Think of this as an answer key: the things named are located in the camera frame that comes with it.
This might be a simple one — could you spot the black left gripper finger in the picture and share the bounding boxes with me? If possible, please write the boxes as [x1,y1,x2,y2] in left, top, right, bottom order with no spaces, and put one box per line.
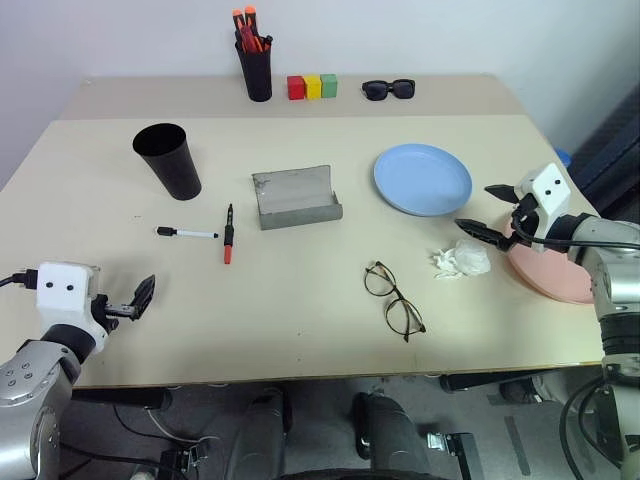
[130,273,158,322]

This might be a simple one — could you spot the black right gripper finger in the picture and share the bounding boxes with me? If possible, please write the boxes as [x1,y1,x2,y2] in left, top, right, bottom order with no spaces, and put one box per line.
[484,183,523,205]
[454,217,517,253]

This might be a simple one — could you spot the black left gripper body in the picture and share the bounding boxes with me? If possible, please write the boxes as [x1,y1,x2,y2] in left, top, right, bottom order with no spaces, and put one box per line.
[91,293,140,334]

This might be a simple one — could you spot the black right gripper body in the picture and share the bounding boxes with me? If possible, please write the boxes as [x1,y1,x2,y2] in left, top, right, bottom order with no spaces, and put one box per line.
[509,193,545,250]

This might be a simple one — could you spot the crumpled white tissue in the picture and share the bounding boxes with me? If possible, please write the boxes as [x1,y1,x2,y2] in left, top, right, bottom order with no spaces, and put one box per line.
[431,238,493,282]

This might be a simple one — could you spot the pink plate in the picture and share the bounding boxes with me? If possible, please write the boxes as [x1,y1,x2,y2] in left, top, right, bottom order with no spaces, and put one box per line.
[501,219,600,306]

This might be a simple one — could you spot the white marker with black cap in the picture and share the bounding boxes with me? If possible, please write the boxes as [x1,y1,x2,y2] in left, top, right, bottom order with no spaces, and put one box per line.
[155,225,221,241]

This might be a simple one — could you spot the light blue plate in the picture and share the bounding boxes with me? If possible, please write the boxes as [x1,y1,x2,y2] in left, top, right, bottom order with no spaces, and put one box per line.
[372,142,474,218]

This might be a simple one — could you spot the black red marker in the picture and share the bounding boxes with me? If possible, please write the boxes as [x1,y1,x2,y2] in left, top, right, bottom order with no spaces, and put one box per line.
[222,202,238,266]

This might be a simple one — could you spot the tortoiseshell round eyeglasses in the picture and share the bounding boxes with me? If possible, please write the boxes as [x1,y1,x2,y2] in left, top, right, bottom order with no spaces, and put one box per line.
[363,259,428,345]

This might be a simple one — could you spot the dark ribbed panel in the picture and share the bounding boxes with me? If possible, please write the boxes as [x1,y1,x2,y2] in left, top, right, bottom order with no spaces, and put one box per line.
[568,82,640,217]

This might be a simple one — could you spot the empty black cup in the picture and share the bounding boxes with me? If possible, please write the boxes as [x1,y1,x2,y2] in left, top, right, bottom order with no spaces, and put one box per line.
[131,122,204,202]

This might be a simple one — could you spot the black sunglasses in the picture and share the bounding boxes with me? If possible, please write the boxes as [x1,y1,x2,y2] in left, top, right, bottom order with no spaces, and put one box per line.
[361,78,417,103]

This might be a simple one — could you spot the grey shoe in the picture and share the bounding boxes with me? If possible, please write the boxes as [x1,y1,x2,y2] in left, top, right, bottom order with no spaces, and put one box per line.
[499,374,550,406]

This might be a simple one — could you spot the open grey glasses case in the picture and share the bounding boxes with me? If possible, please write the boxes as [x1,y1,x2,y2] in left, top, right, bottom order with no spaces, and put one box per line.
[250,163,345,232]

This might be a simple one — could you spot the black metal foot plate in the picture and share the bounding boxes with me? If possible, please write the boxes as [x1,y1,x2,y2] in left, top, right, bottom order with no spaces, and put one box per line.
[425,430,485,480]

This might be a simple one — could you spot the dark rounded shape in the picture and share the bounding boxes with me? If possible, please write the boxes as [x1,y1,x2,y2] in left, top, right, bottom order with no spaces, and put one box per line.
[351,391,434,480]

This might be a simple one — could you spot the black tool holder cup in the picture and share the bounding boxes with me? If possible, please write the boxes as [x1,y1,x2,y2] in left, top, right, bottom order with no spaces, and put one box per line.
[234,34,275,104]

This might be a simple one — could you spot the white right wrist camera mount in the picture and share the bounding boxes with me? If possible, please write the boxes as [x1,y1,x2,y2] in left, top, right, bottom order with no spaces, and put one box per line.
[514,162,572,237]

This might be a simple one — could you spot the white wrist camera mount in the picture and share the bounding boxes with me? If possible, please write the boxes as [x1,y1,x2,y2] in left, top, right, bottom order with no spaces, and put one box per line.
[514,162,572,237]
[36,261,111,352]

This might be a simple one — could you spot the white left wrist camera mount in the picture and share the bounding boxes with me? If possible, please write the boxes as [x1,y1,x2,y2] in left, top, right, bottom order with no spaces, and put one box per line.
[36,261,111,352]

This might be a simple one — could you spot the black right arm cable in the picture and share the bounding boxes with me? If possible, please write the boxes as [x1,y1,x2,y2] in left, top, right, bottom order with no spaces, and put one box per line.
[510,207,640,480]

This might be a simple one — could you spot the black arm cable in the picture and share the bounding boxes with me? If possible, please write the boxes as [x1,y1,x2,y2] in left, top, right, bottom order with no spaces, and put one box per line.
[510,207,640,480]
[0,270,40,290]

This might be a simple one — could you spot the black table frame bar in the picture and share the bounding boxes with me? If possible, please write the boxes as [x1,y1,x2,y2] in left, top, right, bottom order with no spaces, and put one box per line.
[438,363,609,395]
[71,386,174,413]

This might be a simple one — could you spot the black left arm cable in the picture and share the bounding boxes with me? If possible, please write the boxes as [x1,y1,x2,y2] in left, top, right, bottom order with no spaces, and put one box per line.
[0,270,40,290]

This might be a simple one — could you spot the black floor cable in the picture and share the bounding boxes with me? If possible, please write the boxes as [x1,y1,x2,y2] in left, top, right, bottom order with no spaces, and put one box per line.
[59,403,202,464]

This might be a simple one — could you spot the white floor cable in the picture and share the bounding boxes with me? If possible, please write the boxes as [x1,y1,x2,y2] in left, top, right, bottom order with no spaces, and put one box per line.
[143,406,222,447]

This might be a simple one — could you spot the black floor bracket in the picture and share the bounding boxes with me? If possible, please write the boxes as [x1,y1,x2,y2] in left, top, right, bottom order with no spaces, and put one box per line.
[158,443,210,475]

